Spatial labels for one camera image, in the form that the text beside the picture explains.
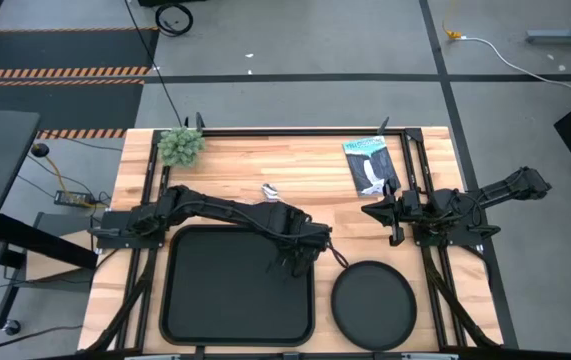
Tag long black floor cable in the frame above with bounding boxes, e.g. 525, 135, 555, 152
123, 0, 185, 127

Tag yellow floor cable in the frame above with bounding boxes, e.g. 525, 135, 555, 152
44, 154, 109, 209

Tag coiled black cable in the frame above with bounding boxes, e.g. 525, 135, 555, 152
154, 2, 195, 38

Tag black aluminium table frame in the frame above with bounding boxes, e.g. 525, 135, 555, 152
84, 127, 504, 352

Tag grey table leg bar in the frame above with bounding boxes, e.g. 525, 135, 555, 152
524, 0, 571, 47

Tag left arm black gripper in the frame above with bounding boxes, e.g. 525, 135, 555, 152
264, 218, 334, 279

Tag black mat with hazard stripes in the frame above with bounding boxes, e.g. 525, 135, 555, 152
0, 27, 161, 140

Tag small green artificial plant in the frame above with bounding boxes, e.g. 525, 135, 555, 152
156, 126, 207, 168

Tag black square plastic tray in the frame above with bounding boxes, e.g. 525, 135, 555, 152
158, 223, 316, 348

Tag black power adapter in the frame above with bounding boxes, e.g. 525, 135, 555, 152
53, 189, 95, 208

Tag white floor cable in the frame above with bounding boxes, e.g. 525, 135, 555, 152
460, 35, 571, 104

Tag black round plate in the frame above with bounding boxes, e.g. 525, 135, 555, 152
330, 259, 419, 352

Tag black left gripper cable loop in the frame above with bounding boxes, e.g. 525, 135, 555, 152
326, 241, 351, 270

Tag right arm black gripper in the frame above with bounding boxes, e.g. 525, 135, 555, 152
361, 177, 422, 248

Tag yellow cable plug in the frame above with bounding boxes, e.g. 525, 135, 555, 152
442, 19, 464, 41

